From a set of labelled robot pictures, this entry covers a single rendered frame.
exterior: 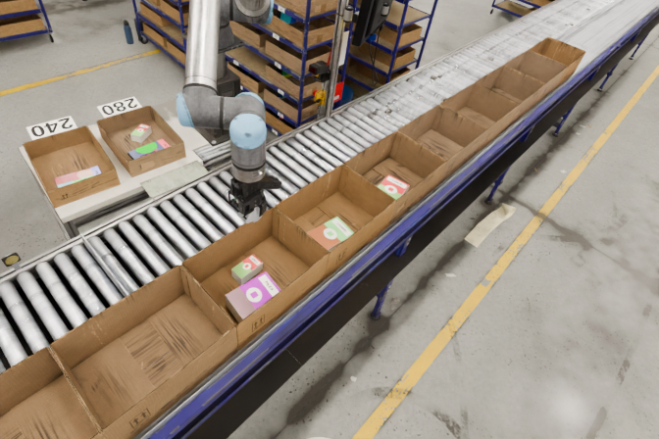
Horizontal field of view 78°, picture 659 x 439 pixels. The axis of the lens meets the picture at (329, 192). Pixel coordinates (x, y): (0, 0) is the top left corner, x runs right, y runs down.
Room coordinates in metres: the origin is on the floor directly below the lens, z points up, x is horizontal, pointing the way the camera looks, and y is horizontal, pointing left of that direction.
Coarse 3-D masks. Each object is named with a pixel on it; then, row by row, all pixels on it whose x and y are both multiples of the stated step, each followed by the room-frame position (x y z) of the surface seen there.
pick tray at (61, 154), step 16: (80, 128) 1.52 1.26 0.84; (32, 144) 1.37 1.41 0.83; (48, 144) 1.41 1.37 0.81; (64, 144) 1.46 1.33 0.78; (80, 144) 1.50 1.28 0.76; (96, 144) 1.47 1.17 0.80; (32, 160) 1.34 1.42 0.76; (48, 160) 1.35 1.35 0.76; (64, 160) 1.37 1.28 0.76; (80, 160) 1.39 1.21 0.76; (96, 160) 1.41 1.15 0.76; (48, 176) 1.25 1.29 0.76; (96, 176) 1.22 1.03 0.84; (112, 176) 1.27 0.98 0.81; (48, 192) 1.09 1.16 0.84; (64, 192) 1.12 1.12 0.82; (80, 192) 1.17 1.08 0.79; (96, 192) 1.21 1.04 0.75
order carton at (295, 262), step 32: (256, 224) 0.97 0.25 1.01; (288, 224) 0.98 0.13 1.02; (192, 256) 0.76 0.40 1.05; (224, 256) 0.85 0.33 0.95; (256, 256) 0.91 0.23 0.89; (288, 256) 0.94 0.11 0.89; (320, 256) 0.88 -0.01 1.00; (224, 288) 0.76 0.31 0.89; (288, 288) 0.71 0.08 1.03; (256, 320) 0.61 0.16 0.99
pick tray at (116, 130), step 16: (128, 112) 1.71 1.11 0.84; (144, 112) 1.77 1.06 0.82; (112, 128) 1.64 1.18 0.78; (128, 128) 1.68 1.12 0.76; (160, 128) 1.73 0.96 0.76; (112, 144) 1.46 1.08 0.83; (128, 144) 1.56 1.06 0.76; (144, 144) 1.58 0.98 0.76; (176, 144) 1.52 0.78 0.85; (128, 160) 1.45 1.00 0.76; (144, 160) 1.39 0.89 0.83; (160, 160) 1.45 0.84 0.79; (176, 160) 1.51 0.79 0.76
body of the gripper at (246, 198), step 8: (232, 184) 0.80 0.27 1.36; (240, 184) 0.79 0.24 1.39; (248, 184) 0.80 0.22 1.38; (232, 192) 0.80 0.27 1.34; (240, 192) 0.80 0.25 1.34; (248, 192) 0.81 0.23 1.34; (256, 192) 0.82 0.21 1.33; (264, 192) 0.84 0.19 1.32; (232, 200) 0.81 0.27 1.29; (240, 200) 0.79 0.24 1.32; (248, 200) 0.79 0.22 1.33; (256, 200) 0.81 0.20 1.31; (240, 208) 0.78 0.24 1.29; (248, 208) 0.79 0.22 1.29
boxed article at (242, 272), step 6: (252, 258) 0.87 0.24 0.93; (240, 264) 0.84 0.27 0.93; (246, 264) 0.84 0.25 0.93; (252, 264) 0.85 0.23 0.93; (258, 264) 0.85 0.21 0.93; (234, 270) 0.81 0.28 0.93; (240, 270) 0.81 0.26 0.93; (246, 270) 0.82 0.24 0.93; (252, 270) 0.82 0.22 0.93; (258, 270) 0.84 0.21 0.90; (234, 276) 0.80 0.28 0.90; (240, 276) 0.79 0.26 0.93; (246, 276) 0.80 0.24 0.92; (252, 276) 0.82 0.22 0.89; (240, 282) 0.78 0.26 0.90
